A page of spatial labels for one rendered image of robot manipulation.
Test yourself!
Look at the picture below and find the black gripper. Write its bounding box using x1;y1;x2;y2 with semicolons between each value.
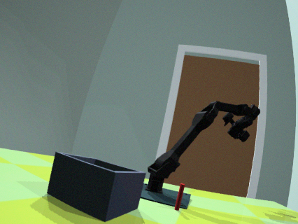
223;112;250;141

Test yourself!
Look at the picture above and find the red peg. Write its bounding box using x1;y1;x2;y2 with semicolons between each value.
175;183;185;211

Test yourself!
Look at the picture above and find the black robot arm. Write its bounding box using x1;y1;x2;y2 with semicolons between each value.
145;101;260;193

